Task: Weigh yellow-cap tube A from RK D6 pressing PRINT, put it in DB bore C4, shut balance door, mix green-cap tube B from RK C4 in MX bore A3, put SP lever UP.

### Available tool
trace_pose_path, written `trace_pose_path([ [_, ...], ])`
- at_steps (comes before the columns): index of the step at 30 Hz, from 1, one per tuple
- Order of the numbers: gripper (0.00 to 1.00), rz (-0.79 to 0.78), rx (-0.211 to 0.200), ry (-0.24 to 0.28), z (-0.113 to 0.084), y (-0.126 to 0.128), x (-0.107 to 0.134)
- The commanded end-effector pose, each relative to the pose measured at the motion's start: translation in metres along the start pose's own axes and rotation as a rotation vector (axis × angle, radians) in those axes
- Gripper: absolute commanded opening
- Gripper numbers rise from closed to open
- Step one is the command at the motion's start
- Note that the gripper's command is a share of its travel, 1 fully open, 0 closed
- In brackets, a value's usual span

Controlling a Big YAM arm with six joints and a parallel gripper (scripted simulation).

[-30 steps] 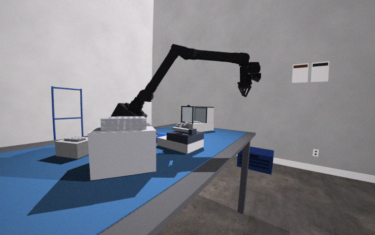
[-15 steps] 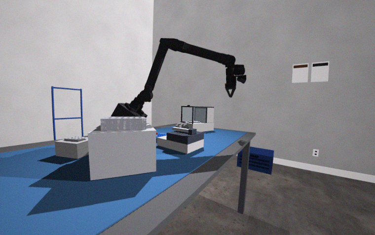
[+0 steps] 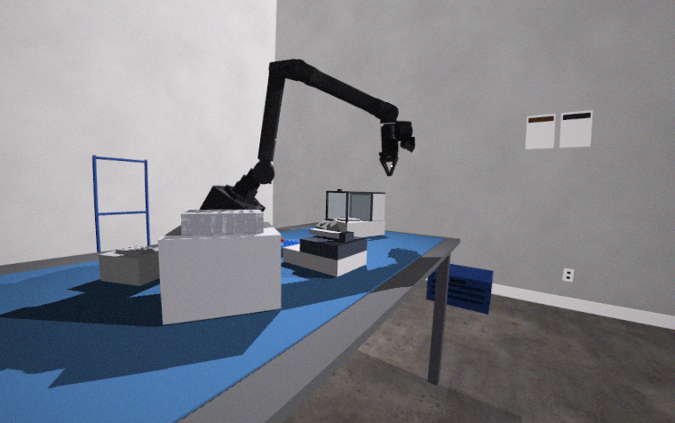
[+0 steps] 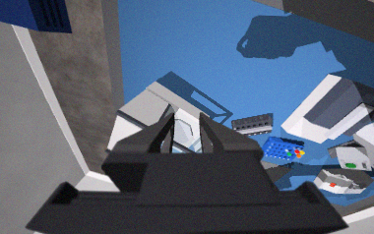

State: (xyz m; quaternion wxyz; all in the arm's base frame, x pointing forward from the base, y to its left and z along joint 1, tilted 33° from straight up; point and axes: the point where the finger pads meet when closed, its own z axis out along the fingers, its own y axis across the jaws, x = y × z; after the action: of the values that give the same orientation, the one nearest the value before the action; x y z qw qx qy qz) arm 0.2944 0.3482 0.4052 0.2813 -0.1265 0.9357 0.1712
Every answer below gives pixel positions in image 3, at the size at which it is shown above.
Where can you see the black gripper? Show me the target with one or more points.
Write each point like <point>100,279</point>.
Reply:
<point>392,158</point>

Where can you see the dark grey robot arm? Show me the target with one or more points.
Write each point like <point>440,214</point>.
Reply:
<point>263,173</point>

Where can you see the blue bench mat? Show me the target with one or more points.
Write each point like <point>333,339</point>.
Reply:
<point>74,349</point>

